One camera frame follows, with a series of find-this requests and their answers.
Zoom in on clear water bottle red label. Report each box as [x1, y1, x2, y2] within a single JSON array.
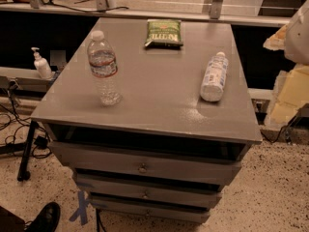
[[87, 30, 122, 106]]

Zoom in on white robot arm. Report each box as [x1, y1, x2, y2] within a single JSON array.
[[284, 0, 309, 65]]

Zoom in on white lying bottle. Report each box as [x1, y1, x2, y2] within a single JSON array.
[[200, 52, 229, 102]]

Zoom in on white pump dispenser bottle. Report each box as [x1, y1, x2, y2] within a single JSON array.
[[31, 47, 52, 79]]

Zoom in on grey drawer cabinet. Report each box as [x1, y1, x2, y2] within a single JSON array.
[[32, 18, 262, 223]]

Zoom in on green snack bag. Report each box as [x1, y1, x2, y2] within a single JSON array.
[[145, 19, 183, 47]]

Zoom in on blue tape mark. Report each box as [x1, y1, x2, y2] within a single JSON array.
[[69, 188, 96, 226]]

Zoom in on black table leg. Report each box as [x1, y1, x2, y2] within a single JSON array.
[[17, 121, 38, 182]]

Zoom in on black shoe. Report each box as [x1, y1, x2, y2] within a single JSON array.
[[24, 202, 61, 232]]

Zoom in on grey metal shelf rail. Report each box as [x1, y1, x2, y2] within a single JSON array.
[[0, 0, 290, 27]]

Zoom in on black floor cables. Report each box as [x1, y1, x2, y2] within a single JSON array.
[[0, 80, 52, 160]]

